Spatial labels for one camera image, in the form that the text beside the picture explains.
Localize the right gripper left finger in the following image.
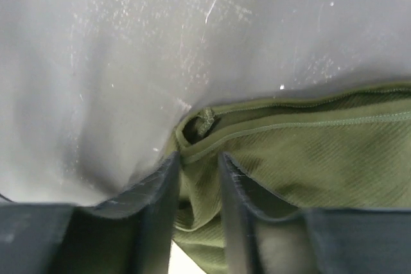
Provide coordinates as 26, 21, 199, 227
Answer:
1, 152, 180, 274

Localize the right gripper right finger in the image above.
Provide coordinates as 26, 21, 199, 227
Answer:
218, 153, 410, 273

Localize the olive green underwear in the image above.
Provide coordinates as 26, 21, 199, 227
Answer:
166, 81, 410, 273

